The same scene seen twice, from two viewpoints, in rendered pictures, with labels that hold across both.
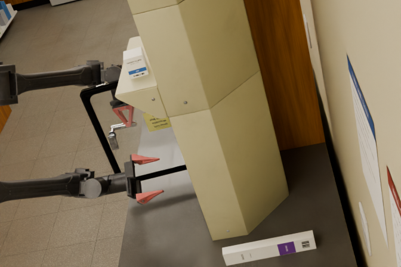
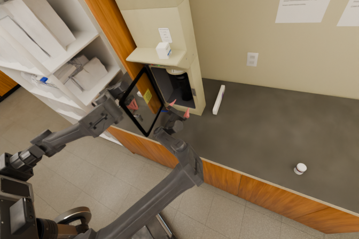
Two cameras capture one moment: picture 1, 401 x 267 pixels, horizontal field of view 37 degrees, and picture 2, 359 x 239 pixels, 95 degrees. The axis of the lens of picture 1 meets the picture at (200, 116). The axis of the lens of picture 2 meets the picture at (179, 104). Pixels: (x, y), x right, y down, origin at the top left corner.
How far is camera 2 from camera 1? 1.34 m
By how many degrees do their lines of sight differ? 47
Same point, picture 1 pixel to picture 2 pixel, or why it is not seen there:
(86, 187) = (177, 127)
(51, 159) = not seen: hidden behind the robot
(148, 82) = (179, 53)
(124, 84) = (171, 61)
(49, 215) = not seen: hidden behind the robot
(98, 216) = (86, 196)
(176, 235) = (188, 126)
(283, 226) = (209, 94)
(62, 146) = not seen: hidden behind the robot
